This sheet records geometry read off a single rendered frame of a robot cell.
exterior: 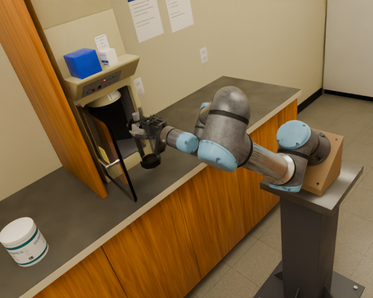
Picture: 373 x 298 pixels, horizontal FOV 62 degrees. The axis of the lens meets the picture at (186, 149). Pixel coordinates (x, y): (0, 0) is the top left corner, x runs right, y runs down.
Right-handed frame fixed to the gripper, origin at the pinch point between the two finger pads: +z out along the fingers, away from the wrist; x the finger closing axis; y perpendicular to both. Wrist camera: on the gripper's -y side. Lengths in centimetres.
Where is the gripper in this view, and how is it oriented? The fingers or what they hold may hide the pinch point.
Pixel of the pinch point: (140, 127)
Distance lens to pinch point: 142.7
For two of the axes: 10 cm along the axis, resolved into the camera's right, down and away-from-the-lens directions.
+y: -2.0, -8.3, -5.3
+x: -7.2, 4.9, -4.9
